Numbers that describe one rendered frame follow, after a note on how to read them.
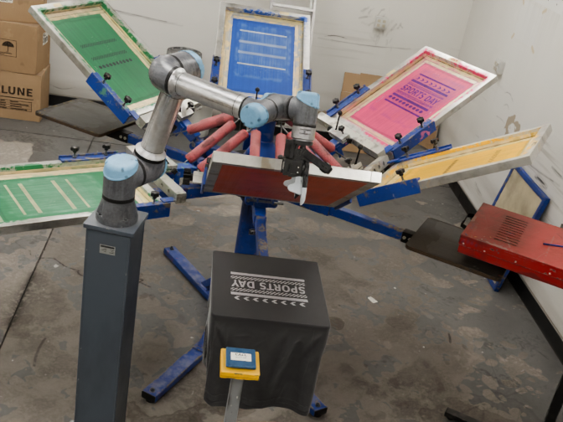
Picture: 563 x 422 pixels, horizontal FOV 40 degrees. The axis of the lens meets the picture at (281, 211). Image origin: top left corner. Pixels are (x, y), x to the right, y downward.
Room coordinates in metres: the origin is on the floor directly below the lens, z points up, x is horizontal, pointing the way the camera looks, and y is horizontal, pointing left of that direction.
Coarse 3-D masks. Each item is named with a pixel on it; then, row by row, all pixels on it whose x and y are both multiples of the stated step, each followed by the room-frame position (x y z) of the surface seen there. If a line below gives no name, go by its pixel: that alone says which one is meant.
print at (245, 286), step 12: (240, 276) 2.64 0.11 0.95; (252, 276) 2.66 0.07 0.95; (264, 276) 2.68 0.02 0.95; (276, 276) 2.70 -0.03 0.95; (240, 288) 2.56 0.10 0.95; (252, 288) 2.57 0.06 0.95; (264, 288) 2.59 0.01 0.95; (276, 288) 2.61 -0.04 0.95; (288, 288) 2.62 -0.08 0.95; (300, 288) 2.64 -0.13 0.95; (240, 300) 2.47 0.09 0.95; (252, 300) 2.49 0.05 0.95; (264, 300) 2.50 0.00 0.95; (276, 300) 2.52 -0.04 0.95; (288, 300) 2.54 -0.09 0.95; (300, 300) 2.55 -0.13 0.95
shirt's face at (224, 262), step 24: (216, 264) 2.71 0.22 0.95; (240, 264) 2.74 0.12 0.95; (264, 264) 2.78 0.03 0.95; (288, 264) 2.82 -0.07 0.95; (312, 264) 2.86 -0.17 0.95; (216, 288) 2.53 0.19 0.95; (312, 288) 2.66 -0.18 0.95; (216, 312) 2.36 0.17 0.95; (240, 312) 2.39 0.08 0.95; (264, 312) 2.42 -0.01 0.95; (288, 312) 2.45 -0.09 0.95; (312, 312) 2.48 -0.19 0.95
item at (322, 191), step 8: (312, 184) 2.61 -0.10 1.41; (320, 184) 2.59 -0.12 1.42; (328, 184) 2.58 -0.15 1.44; (336, 184) 2.56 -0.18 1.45; (344, 184) 2.55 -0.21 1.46; (352, 184) 2.53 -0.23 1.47; (360, 184) 2.51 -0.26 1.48; (280, 192) 2.85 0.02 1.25; (288, 192) 2.83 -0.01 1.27; (312, 192) 2.77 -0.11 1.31; (320, 192) 2.75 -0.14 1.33; (328, 192) 2.73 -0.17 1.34; (336, 192) 2.72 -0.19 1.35; (344, 192) 2.70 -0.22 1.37; (288, 200) 3.05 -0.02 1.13; (296, 200) 3.03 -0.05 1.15; (312, 200) 2.98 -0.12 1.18; (320, 200) 2.96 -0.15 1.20; (328, 200) 2.94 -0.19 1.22; (336, 200) 2.92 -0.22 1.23
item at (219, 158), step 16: (224, 160) 2.38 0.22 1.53; (240, 160) 2.39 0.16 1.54; (256, 160) 2.41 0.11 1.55; (272, 160) 2.42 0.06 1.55; (208, 176) 2.65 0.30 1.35; (320, 176) 2.44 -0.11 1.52; (336, 176) 2.43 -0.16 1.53; (352, 176) 2.45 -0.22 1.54; (368, 176) 2.46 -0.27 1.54; (352, 192) 2.68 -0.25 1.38
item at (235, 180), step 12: (228, 168) 2.47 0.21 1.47; (240, 168) 2.44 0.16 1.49; (252, 168) 2.42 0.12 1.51; (216, 180) 2.73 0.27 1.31; (228, 180) 2.70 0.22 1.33; (240, 180) 2.67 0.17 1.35; (252, 180) 2.65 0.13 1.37; (264, 180) 2.62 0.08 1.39; (276, 180) 2.60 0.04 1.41; (228, 192) 2.99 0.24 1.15; (240, 192) 2.95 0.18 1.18; (252, 192) 2.92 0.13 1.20; (264, 192) 2.89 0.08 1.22; (276, 192) 2.86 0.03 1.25
